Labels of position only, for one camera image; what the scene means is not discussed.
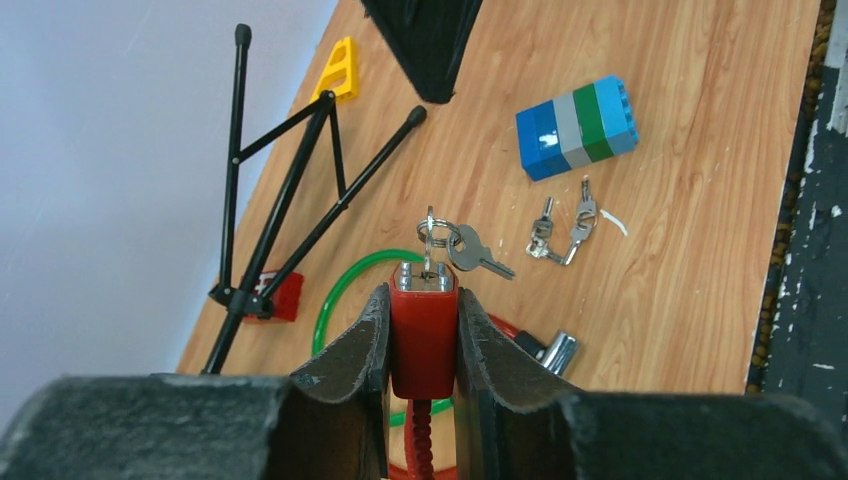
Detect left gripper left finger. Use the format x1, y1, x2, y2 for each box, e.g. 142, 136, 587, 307
1, 285, 390, 479

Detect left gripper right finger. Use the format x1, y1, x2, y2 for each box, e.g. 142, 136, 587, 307
455, 289, 847, 479

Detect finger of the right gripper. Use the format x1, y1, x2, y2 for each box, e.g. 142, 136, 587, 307
362, 0, 482, 104

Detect red cable lock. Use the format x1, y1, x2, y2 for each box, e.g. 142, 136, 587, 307
387, 313, 582, 480

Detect red tag with cord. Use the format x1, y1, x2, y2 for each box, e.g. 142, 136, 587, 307
389, 261, 459, 479

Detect small silver tag key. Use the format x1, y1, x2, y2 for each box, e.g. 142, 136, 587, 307
416, 206, 515, 280

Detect green cable lock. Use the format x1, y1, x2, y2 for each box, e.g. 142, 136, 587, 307
311, 248, 455, 429

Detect silver keys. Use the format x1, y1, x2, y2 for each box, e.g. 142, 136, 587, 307
525, 197, 563, 263

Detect green lock keys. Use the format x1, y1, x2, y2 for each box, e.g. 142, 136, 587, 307
563, 177, 597, 265

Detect yellow plastic triangle piece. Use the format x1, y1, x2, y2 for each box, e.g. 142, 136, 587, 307
310, 36, 359, 102

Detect black perforated music stand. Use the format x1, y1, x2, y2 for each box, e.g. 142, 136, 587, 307
201, 23, 428, 375

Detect blue green white brick stack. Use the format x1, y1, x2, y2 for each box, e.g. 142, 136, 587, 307
515, 75, 640, 181

